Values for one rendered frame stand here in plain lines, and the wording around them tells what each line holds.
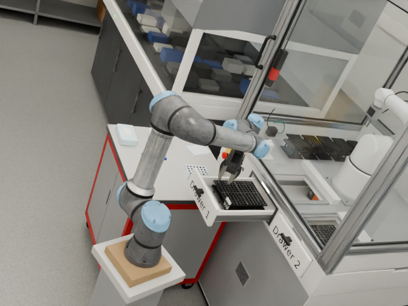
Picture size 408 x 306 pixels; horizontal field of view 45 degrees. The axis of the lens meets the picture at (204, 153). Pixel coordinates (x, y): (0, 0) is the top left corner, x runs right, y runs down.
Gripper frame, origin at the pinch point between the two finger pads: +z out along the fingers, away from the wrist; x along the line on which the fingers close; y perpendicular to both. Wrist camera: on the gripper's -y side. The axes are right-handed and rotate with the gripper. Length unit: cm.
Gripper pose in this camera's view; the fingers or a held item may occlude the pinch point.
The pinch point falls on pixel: (223, 181)
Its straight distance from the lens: 228.3
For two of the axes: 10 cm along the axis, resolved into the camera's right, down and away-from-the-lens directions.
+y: 2.3, -4.3, 8.7
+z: -3.9, 7.8, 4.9
